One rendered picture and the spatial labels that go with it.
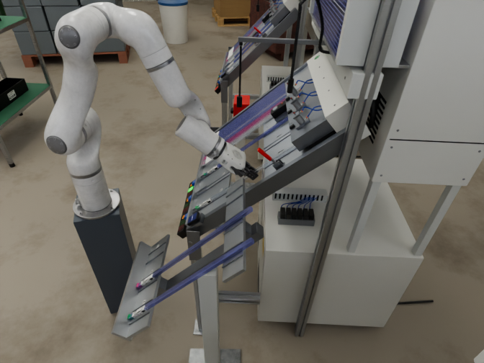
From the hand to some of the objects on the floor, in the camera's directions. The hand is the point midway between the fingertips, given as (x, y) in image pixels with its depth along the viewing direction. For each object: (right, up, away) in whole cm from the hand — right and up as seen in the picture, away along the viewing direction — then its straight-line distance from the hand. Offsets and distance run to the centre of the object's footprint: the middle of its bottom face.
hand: (251, 173), depth 124 cm
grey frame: (+3, -58, +78) cm, 97 cm away
